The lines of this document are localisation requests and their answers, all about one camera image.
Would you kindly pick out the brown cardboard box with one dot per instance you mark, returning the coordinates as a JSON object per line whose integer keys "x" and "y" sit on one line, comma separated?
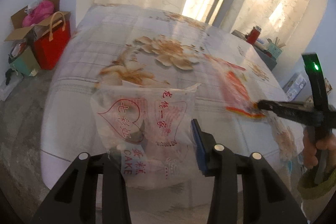
{"x": 29, "y": 33}

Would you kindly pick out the person's right hand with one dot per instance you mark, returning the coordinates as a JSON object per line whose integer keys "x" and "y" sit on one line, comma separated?
{"x": 310, "y": 151}

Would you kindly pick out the red gift bag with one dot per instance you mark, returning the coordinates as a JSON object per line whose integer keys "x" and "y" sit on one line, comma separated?
{"x": 51, "y": 42}

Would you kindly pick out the floral tablecloth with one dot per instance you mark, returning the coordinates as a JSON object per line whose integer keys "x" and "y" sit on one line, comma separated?
{"x": 129, "y": 46}

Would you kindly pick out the dark grey cabinet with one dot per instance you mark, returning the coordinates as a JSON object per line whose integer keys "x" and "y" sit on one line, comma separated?
{"x": 268, "y": 59}

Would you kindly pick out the teal cardboard box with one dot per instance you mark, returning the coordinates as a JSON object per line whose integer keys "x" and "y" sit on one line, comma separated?
{"x": 24, "y": 62}

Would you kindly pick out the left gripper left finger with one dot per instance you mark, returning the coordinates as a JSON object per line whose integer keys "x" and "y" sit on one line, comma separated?
{"x": 73, "y": 197}

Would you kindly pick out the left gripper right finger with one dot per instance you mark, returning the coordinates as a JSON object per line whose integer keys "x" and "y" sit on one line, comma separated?
{"x": 266, "y": 199}

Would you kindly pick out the pink plastic bag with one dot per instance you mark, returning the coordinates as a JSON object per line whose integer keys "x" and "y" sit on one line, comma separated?
{"x": 37, "y": 11}

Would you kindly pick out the olive green sleeve forearm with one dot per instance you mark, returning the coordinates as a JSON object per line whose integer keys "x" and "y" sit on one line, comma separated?
{"x": 309, "y": 190}

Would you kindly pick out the red orange snack wrapper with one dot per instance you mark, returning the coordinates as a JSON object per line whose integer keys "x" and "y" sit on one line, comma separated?
{"x": 239, "y": 90}

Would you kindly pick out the tissue roll multipack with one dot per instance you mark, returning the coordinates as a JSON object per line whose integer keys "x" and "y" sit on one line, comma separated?
{"x": 294, "y": 86}

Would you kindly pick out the clear cake plastic bag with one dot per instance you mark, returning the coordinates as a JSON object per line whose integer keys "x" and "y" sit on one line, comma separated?
{"x": 148, "y": 133}

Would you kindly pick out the teal utensil basket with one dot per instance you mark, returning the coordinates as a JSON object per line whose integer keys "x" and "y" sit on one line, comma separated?
{"x": 274, "y": 50}

